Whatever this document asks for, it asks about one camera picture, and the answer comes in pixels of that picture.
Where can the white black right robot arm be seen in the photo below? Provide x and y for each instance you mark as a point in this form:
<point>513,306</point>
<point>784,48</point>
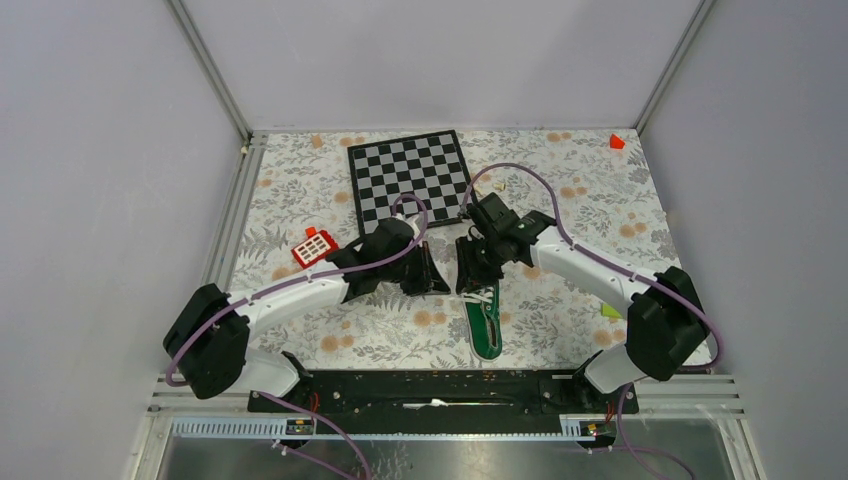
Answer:
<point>665,319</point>

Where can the red wedge block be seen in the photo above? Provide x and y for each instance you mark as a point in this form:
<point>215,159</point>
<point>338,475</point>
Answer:
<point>616,142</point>

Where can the lime green block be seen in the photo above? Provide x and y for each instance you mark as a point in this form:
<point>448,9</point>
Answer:
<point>610,312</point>

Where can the black grey chessboard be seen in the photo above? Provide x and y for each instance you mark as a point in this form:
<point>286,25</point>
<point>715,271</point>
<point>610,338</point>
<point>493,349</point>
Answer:
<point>430,166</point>

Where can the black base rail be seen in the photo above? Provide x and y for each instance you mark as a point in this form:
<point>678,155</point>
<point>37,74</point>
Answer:
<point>424,402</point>

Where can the floral table mat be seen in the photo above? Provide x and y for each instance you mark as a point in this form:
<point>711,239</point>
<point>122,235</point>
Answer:
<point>606,198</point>

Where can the red toy brick window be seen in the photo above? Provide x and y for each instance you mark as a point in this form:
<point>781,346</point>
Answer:
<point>317,245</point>

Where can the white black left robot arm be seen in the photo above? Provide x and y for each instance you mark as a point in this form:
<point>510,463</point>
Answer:
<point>210,342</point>

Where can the green canvas sneaker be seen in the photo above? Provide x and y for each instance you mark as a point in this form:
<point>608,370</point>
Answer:
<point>484,321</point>

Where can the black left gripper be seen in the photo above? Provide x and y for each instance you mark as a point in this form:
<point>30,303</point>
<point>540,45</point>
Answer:
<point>433,283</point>

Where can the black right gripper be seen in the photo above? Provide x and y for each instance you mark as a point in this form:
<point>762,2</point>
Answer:
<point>469,275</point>

